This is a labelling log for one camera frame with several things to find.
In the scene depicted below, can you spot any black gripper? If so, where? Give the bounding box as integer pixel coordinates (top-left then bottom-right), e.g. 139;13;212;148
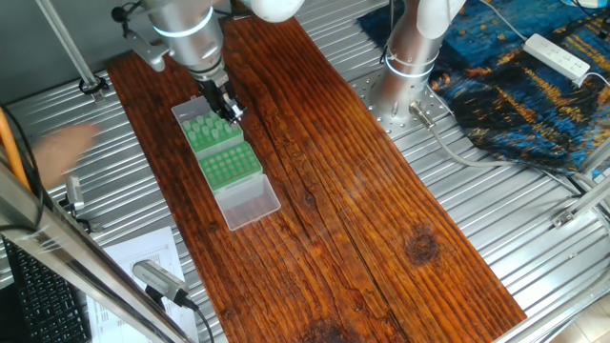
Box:
197;75;247;124

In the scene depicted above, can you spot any clear box with green rack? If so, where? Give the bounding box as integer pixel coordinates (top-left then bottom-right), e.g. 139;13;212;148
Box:
196;140;282;232
171;94;246;156

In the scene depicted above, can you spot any person's hand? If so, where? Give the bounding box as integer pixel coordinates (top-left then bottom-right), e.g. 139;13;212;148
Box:
31;122;102;191

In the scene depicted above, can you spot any brown wooden board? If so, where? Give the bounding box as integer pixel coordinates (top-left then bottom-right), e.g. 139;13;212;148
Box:
105;16;528;343

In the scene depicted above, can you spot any printed white paper sheet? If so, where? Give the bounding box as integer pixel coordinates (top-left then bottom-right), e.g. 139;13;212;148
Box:
85;226;199;343

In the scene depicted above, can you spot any black keyboard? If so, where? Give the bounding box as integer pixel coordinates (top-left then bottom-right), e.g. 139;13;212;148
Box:
2;237;92;343

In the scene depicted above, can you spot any blue painted cloth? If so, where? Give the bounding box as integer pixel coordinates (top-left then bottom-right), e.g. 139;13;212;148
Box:
356;0;610;178

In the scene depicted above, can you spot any white power strip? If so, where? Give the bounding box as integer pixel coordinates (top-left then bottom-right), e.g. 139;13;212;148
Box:
522;32;592;82

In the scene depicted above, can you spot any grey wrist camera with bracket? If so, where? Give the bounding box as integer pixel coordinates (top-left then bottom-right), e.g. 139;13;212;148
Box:
124;28;173;72

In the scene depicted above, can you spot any black cable loop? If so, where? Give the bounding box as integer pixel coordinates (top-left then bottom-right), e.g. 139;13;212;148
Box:
78;74;111;96

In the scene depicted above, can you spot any black cable plug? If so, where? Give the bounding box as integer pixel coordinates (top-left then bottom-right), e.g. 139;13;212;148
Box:
111;3;132;25

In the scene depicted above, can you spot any aluminium post with foot bracket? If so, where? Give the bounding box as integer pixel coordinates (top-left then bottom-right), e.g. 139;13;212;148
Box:
33;0;112;104

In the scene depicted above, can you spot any small grey camera on clamp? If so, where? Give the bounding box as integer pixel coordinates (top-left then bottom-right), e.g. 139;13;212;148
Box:
64;173;87;213

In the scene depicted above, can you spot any silver camera with black cable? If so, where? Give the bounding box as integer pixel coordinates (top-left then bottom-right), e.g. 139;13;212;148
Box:
132;259;199;312

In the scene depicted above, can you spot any grey base cable with connector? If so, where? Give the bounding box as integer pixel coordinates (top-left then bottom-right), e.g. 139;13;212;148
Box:
408;100;610;213

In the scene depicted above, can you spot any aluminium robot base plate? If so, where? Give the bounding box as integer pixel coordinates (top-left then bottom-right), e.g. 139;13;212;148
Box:
353;71;455;142

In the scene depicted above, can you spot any orange hose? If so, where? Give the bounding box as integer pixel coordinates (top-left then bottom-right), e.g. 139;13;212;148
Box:
0;107;31;192

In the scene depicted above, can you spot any steel frame bar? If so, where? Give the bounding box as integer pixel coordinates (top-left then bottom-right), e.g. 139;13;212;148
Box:
0;159;194;343

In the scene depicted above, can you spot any white power strip cord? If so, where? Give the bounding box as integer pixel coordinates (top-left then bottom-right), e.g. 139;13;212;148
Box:
478;0;529;43

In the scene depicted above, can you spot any aluminium frame profile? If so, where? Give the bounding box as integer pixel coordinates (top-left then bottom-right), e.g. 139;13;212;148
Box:
550;137;610;230

